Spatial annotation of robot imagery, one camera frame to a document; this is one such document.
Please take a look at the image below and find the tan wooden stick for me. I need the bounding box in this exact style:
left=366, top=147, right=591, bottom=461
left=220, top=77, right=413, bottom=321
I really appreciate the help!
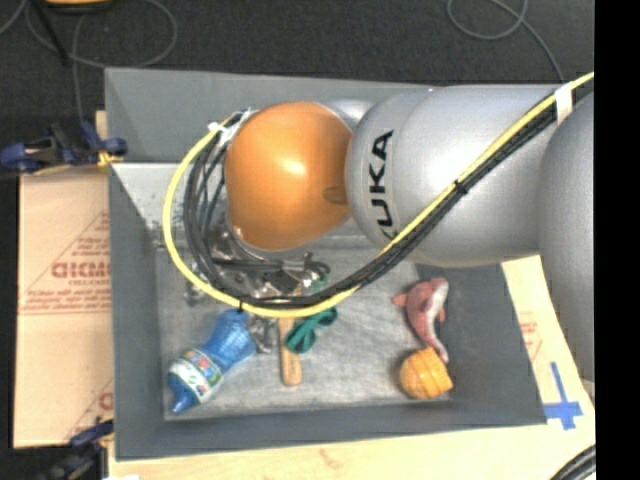
left=277, top=316, right=304, bottom=387

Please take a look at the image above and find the blue plastic bottle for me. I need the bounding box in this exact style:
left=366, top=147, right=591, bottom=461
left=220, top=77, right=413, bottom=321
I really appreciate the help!
left=167, top=308, right=259, bottom=415

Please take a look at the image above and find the grey metal bin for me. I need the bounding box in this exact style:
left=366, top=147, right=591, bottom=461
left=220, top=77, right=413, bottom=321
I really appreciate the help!
left=103, top=66, right=564, bottom=460

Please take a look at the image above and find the pink toy fish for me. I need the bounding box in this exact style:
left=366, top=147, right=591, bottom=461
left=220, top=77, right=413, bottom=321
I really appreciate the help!
left=391, top=277, right=451, bottom=365

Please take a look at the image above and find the yellow toy corn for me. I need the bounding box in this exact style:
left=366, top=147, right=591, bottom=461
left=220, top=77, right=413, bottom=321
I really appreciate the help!
left=398, top=346, right=455, bottom=401

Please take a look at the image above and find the brown cardboard board red print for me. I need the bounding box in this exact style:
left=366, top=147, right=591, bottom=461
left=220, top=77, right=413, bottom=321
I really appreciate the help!
left=12, top=165, right=596, bottom=480

